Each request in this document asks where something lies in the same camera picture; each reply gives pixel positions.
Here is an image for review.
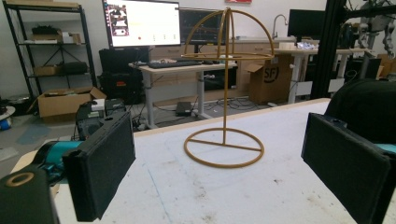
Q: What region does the dark monitor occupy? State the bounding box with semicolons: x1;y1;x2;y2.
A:
178;8;228;46

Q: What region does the stack of black cases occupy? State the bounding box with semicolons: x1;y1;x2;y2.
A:
98;47;149;105

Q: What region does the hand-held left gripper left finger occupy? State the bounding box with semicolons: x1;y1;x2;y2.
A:
62;111;136;223

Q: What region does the monitor with white screen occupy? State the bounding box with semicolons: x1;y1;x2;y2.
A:
102;0;182;49

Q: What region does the gold wire hat stand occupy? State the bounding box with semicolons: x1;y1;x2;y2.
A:
181;7;276;170

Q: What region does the silver faucet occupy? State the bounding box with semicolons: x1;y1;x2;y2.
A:
272;13;290;40

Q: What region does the black keyboard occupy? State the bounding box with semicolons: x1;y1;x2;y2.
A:
147;60;204;70

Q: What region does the black equipment box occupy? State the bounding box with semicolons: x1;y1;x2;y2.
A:
74;98;127;142

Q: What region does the black hat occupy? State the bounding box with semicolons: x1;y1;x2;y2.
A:
324;78;396;145

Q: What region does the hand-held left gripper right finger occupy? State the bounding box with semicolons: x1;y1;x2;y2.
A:
301;112;396;224

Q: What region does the cardboard box with black logo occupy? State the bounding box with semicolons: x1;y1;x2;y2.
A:
246;54;294;105

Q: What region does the black monitor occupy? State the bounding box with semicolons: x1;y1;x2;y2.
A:
287;8;327;41

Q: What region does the black metal frame post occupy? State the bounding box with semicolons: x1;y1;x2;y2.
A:
310;0;347;100

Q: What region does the black metal shelf rack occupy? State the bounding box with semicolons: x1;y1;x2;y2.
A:
2;1;98;100

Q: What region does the grey robot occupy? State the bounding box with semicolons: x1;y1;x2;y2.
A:
356;0;396;60

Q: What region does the black power adapter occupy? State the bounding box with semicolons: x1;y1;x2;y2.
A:
175;101;193;118

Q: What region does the open cardboard box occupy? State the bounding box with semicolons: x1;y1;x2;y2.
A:
27;86;107;119

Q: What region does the wooden desk with white legs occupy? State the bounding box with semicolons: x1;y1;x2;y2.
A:
128;61;238;130

